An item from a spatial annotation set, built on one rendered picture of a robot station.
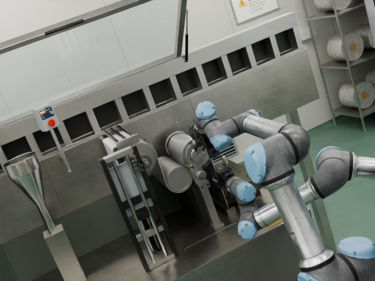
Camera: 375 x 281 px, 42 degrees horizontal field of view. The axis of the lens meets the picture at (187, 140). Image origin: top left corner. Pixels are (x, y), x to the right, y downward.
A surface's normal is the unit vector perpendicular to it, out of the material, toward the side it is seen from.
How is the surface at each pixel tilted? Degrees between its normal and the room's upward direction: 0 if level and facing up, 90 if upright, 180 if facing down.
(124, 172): 90
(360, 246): 7
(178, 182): 90
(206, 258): 0
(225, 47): 90
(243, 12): 90
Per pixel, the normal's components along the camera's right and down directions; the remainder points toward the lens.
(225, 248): -0.32, -0.90
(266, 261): 0.34, 0.16
